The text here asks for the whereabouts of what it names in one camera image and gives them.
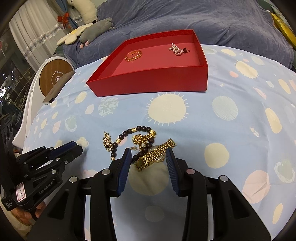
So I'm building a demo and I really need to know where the white curtain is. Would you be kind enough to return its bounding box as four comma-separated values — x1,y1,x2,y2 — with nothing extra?
9,1,69,71

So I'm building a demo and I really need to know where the red jewelry tray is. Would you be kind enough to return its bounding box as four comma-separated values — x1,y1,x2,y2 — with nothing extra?
86,30,208,97

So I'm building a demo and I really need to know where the red bow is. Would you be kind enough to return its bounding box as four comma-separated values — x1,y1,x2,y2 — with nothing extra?
57,12,71,29

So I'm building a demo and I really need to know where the brown flat case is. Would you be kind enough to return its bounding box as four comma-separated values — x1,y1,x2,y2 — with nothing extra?
43,70,75,104

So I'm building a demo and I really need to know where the blue planet print cloth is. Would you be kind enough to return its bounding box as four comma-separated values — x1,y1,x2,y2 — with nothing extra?
23,45,295,237

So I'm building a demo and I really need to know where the pearl bracelet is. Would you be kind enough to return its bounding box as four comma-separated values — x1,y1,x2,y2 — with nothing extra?
168,43,185,56

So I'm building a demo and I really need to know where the gold watch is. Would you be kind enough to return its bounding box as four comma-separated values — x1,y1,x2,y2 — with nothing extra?
135,138,176,172

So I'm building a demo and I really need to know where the dark bead bracelet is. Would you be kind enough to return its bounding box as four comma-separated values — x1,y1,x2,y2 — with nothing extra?
110,125,155,165

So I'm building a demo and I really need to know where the round wooden white device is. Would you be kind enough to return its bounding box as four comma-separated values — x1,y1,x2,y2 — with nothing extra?
13,56,74,149

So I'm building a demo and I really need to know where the gold cushion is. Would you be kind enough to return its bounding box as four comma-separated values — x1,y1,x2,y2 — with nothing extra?
270,13,296,49

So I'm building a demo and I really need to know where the purple blue blanket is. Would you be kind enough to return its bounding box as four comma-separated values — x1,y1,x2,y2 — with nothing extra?
63,1,295,68

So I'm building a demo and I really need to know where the gold pendant chain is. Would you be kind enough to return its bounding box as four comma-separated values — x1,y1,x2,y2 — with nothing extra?
102,131,114,152

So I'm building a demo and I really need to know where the cream flower plush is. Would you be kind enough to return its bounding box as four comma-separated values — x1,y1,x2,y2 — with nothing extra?
57,23,93,46

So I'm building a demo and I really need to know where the grey plush toy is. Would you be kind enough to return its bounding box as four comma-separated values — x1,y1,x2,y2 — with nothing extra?
79,18,114,49

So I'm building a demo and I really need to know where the white long plush pillow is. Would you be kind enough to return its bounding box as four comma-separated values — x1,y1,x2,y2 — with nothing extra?
67,0,97,24

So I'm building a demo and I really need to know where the gold braided bangle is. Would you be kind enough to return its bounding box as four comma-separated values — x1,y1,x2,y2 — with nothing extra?
125,50,142,62

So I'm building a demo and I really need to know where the left hand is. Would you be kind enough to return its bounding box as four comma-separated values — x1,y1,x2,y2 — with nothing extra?
11,201,46,225

